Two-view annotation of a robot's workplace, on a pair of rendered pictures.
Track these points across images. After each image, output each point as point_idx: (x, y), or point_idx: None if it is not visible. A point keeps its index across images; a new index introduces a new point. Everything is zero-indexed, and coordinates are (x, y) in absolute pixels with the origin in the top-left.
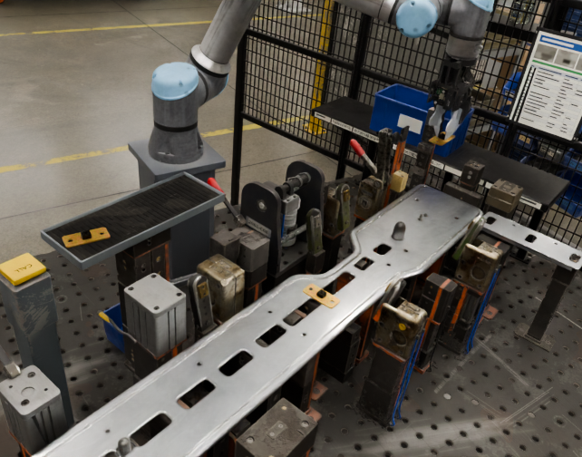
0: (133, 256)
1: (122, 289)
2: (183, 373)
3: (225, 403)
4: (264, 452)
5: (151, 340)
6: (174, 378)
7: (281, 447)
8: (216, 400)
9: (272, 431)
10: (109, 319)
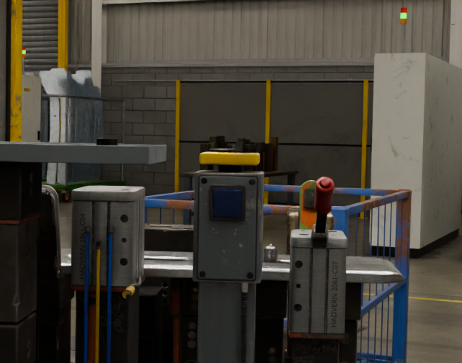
0: (41, 207)
1: (22, 335)
2: (147, 263)
3: (152, 253)
4: (189, 226)
5: (142, 247)
6: (160, 263)
7: (174, 225)
8: (156, 254)
9: (165, 225)
10: (132, 285)
